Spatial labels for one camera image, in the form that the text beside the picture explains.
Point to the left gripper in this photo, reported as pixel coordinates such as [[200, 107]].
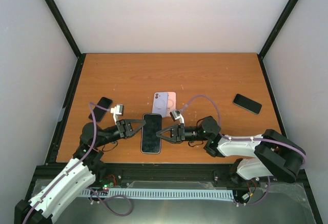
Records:
[[125, 128]]

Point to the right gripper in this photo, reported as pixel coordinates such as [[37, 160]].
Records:
[[178, 131]]

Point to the black phone case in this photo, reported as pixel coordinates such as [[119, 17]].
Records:
[[150, 142]]

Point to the blue-edged phone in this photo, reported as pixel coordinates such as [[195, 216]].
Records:
[[101, 109]]

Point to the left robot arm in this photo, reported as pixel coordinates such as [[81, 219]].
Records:
[[81, 171]]

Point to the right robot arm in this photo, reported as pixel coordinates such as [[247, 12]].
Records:
[[264, 155]]

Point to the purple phone case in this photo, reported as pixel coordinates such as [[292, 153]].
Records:
[[160, 102]]

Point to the pink phone case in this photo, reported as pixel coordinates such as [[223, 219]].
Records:
[[171, 103]]

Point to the green-edged phone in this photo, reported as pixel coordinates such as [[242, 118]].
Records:
[[247, 104]]

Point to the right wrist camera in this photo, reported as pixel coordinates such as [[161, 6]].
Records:
[[176, 115]]

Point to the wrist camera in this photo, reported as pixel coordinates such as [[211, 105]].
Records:
[[176, 115], [117, 111]]

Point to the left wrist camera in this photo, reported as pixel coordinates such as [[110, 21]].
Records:
[[117, 111]]

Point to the black aluminium frame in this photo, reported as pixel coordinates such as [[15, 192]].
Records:
[[81, 58]]

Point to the light blue cable duct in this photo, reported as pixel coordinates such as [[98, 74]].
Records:
[[166, 194]]

